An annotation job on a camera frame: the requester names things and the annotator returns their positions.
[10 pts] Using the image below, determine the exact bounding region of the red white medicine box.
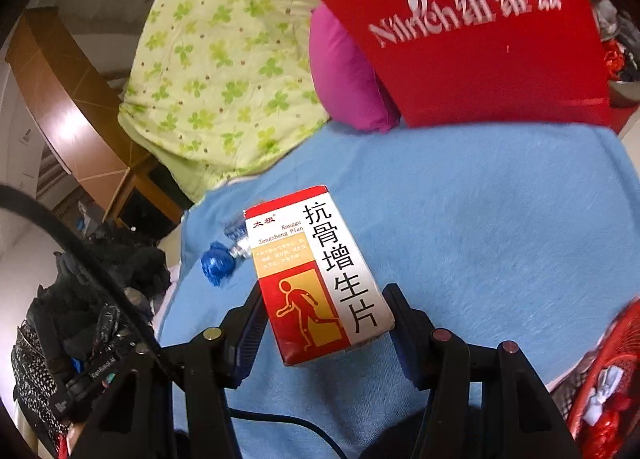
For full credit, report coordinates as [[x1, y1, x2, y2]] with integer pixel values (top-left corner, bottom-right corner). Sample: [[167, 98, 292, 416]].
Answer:
[[244, 185, 395, 366]]

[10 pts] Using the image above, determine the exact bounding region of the black clothes pile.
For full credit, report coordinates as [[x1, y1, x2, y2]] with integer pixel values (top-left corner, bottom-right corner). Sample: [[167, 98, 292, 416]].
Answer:
[[27, 222, 170, 373]]

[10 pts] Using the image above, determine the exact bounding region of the crumpled blue plastic bag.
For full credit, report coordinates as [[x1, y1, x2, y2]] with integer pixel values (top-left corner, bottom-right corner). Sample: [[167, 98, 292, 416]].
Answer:
[[201, 241, 235, 287]]

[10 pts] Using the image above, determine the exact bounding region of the crumpled silver foil wrapper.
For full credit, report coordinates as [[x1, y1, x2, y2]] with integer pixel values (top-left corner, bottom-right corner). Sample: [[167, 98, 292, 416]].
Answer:
[[224, 216, 250, 260]]

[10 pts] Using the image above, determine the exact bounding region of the blue blanket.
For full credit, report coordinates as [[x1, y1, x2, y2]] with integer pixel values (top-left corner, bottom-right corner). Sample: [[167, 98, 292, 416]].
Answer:
[[160, 123, 639, 458]]

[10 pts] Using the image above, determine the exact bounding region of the green clover quilt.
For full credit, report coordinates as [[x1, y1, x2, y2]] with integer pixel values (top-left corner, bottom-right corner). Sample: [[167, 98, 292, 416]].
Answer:
[[118, 0, 328, 201]]

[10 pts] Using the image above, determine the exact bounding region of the magenta pillow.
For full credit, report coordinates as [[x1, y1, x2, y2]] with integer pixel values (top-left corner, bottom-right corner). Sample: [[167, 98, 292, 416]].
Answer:
[[309, 4, 400, 132]]

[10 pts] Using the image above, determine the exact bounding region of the red paper bag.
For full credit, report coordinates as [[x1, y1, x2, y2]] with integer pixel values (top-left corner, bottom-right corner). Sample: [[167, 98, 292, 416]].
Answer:
[[320, 0, 611, 127]]

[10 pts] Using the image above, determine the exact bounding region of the black cable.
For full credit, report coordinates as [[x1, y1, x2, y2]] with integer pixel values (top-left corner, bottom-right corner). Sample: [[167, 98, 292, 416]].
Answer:
[[0, 183, 352, 459]]

